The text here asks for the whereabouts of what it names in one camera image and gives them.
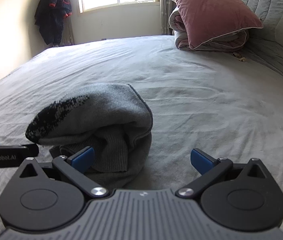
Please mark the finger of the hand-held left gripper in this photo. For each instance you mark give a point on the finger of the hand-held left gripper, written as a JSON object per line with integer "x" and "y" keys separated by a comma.
{"x": 32, "y": 150}

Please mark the folded pink and grey quilt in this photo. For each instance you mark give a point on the folded pink and grey quilt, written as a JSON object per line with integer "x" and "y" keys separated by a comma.
{"x": 179, "y": 27}

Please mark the small brown item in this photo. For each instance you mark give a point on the small brown item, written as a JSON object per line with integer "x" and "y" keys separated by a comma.
{"x": 240, "y": 58}

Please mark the dark hanging jacket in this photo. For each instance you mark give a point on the dark hanging jacket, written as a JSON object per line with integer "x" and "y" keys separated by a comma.
{"x": 54, "y": 15}

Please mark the bed with grey sheet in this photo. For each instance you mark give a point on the bed with grey sheet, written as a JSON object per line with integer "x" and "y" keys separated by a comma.
{"x": 194, "y": 92}

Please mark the lace curtain panel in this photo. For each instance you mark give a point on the lace curtain panel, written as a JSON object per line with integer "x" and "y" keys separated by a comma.
{"x": 70, "y": 32}

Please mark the grey patterned curtain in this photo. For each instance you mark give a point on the grey patterned curtain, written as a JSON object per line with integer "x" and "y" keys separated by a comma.
{"x": 165, "y": 12}

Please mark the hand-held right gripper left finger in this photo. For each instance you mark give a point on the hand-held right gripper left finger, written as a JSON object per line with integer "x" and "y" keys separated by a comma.
{"x": 84, "y": 161}

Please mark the pink pillow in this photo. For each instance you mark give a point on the pink pillow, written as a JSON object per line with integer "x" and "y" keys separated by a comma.
{"x": 206, "y": 10}

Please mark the grey quilted headboard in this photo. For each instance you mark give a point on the grey quilted headboard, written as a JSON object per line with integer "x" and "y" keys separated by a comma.
{"x": 276, "y": 17}

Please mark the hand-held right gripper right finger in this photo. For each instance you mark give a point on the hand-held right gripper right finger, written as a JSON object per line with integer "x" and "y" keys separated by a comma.
{"x": 201, "y": 163}

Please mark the grey knit sweater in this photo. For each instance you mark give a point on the grey knit sweater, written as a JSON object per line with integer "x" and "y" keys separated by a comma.
{"x": 111, "y": 120}

